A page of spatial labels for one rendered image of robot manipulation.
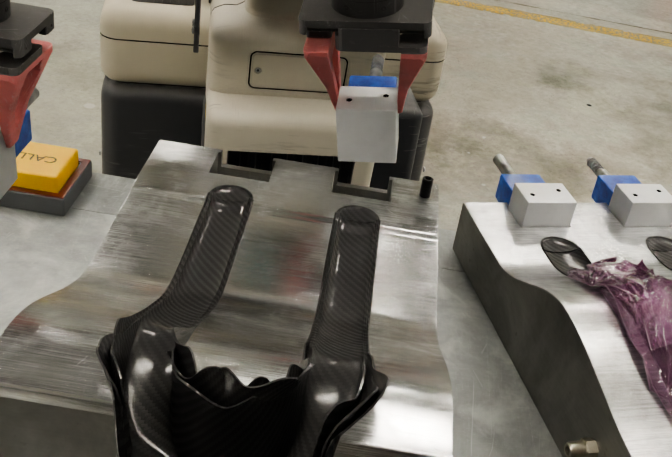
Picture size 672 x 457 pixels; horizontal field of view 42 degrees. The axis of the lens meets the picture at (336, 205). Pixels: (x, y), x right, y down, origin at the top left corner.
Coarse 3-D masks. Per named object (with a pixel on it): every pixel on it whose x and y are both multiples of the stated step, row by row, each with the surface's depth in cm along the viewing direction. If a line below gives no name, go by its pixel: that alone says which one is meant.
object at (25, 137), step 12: (36, 96) 75; (24, 120) 69; (0, 132) 64; (24, 132) 70; (0, 144) 65; (24, 144) 70; (0, 156) 65; (12, 156) 67; (0, 168) 65; (12, 168) 68; (0, 180) 66; (12, 180) 68; (0, 192) 66
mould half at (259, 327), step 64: (192, 192) 74; (256, 192) 75; (320, 192) 77; (128, 256) 67; (256, 256) 68; (320, 256) 69; (384, 256) 70; (64, 320) 52; (256, 320) 59; (384, 320) 64; (0, 384) 47; (64, 384) 48; (448, 384) 52; (0, 448) 49; (64, 448) 49; (384, 448) 47; (448, 448) 47
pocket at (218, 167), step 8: (216, 160) 80; (216, 168) 81; (224, 168) 81; (232, 168) 81; (240, 168) 82; (248, 168) 82; (272, 168) 81; (240, 176) 82; (248, 176) 82; (256, 176) 82; (264, 176) 81
